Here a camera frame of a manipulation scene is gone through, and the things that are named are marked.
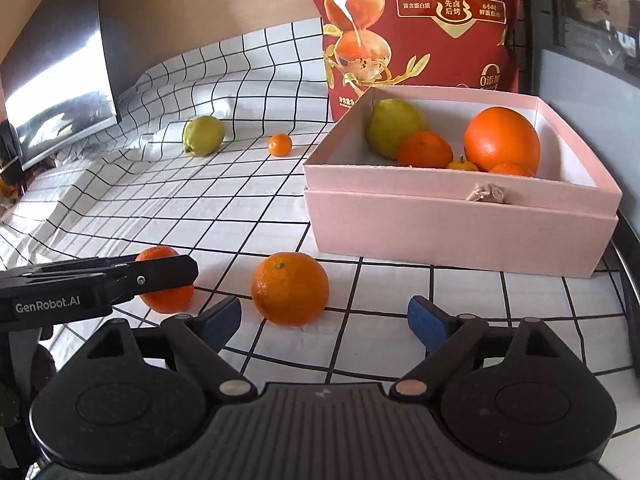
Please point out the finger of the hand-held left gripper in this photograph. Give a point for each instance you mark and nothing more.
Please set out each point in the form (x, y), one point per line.
(65, 267)
(75, 300)

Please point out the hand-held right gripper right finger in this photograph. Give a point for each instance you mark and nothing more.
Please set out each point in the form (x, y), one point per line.
(427, 322)

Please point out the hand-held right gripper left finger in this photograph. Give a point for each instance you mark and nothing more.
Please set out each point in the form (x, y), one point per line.
(220, 320)

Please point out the pink cardboard box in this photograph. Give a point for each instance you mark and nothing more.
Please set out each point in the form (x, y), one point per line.
(450, 240)

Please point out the small mandarin orange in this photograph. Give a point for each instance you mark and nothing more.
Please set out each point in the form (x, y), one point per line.
(279, 144)
(510, 169)
(462, 165)

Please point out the mandarin orange with stem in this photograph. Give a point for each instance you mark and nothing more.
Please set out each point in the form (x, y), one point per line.
(425, 150)

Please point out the large orange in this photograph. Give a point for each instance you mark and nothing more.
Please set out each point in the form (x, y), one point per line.
(502, 137)

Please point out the yellow-green pear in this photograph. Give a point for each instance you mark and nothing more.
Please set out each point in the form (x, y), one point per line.
(392, 125)

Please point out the white checkered tablecloth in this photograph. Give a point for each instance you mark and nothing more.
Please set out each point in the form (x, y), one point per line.
(200, 210)

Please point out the black computer monitor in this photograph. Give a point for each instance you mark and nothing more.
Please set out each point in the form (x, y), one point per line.
(55, 85)

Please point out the green lemon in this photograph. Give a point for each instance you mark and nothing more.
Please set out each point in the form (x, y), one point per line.
(202, 135)

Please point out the red snack bag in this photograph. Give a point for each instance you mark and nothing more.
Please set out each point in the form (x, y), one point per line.
(425, 35)

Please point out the dark glossy appliance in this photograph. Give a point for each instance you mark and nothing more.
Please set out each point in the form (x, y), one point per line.
(590, 85)

